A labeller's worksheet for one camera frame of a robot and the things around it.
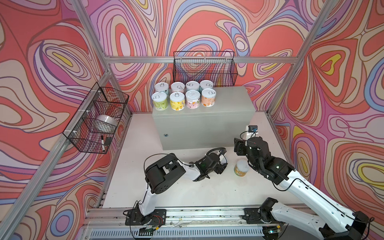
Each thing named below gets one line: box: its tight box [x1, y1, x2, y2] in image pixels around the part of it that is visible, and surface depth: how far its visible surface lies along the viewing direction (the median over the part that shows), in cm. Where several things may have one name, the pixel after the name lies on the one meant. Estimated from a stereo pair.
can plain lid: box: [185, 89, 201, 109], surface depth 74 cm
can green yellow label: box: [151, 92, 169, 111], surface depth 73 cm
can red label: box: [155, 82, 170, 96], surface depth 78 cm
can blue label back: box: [185, 80, 200, 92], surface depth 79 cm
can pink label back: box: [201, 88, 217, 108], surface depth 75 cm
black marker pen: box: [101, 135, 106, 152], surface depth 73 cm
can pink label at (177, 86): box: [170, 81, 186, 93], surface depth 78 cm
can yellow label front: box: [169, 91, 186, 111], surface depth 73 cm
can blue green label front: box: [199, 79, 214, 94], surface depth 80 cm
